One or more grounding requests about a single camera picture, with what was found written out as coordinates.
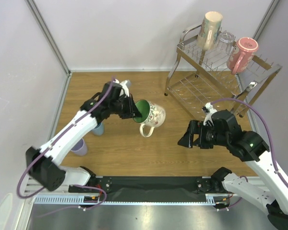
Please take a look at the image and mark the aluminium corner post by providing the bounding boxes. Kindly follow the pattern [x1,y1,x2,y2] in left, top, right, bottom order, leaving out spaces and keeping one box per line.
[24,0,72,77]
[252,0,281,47]

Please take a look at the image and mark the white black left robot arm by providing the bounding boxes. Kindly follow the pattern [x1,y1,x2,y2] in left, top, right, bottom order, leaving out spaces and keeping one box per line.
[25,79,142,192]

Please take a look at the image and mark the aluminium right corner post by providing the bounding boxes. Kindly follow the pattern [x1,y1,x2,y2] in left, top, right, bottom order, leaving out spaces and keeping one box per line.
[252,0,281,47]

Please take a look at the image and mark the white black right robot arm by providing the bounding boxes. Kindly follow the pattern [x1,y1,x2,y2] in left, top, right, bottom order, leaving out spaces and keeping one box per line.
[178,108,288,230]

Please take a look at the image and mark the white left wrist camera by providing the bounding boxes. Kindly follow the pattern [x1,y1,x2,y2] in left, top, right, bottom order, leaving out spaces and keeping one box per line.
[114,79,132,97]

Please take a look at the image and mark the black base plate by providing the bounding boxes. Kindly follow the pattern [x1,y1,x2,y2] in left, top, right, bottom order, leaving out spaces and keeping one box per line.
[68,176,240,202]

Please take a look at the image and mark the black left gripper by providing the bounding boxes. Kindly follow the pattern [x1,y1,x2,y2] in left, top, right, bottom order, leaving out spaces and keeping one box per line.
[109,93,142,119]

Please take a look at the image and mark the aluminium left corner post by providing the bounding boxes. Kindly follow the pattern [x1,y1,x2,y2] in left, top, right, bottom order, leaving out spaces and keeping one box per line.
[24,0,72,77]

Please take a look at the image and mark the aluminium slotted rail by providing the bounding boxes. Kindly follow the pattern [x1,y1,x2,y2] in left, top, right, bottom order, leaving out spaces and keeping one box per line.
[34,194,238,206]

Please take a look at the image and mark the white object bottom left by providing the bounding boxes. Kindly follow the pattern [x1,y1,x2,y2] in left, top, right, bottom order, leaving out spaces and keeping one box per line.
[0,193,13,230]

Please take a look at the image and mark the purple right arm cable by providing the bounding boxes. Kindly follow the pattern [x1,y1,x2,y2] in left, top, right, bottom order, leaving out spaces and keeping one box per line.
[211,98,288,199]

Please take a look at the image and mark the blue plastic cup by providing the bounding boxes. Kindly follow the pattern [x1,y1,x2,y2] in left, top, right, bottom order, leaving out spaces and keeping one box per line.
[91,122,104,136]

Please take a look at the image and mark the green interior white mug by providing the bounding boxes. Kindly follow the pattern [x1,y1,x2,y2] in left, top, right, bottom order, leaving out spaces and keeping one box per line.
[133,100,166,138]

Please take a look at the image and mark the cream patterned ceramic mug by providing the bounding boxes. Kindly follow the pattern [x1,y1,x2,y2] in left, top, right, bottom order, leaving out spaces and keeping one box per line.
[197,11,223,51]

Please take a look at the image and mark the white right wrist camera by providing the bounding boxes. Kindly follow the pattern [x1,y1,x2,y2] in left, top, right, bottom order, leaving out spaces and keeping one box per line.
[202,103,217,127]

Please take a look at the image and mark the pink ceramic mug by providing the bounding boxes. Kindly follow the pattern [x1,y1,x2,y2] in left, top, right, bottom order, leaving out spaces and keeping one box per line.
[227,37,259,75]

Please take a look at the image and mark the clear glass cup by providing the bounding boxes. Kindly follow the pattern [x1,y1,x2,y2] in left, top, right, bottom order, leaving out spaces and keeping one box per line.
[215,31,236,55]

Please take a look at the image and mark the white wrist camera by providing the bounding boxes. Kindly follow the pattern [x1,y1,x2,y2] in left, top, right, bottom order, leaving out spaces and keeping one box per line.
[202,103,217,127]
[114,79,132,97]

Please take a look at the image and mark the lilac plastic cup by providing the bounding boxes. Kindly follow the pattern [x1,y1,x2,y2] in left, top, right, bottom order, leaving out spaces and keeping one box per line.
[71,138,88,156]

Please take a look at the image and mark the steel wire dish rack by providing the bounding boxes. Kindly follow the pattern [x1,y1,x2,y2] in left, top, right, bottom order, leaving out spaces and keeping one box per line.
[164,24,282,120]

